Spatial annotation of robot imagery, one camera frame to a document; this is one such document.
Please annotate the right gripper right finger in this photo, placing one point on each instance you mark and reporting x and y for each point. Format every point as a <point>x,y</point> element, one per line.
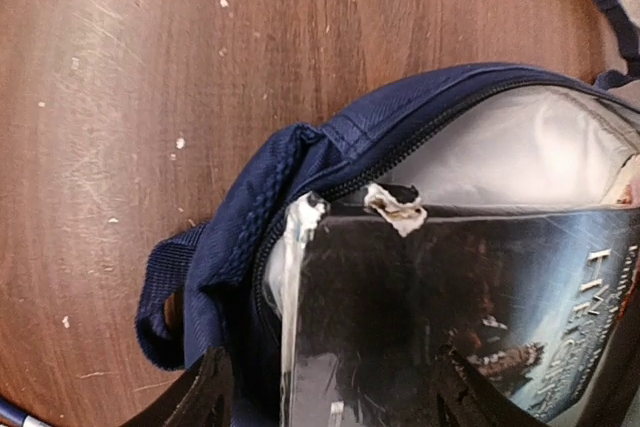
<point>464,397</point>

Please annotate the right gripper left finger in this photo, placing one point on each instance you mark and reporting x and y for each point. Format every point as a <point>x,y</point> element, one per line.
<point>201,397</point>

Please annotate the blue Wuthering Heights book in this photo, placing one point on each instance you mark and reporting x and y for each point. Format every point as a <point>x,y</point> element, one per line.
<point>542,304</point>

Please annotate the navy blue student backpack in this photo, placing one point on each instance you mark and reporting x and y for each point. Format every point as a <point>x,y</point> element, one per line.
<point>493,136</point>

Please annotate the blue capped white marker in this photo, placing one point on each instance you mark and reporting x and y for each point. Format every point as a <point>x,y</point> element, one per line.
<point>16,416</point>

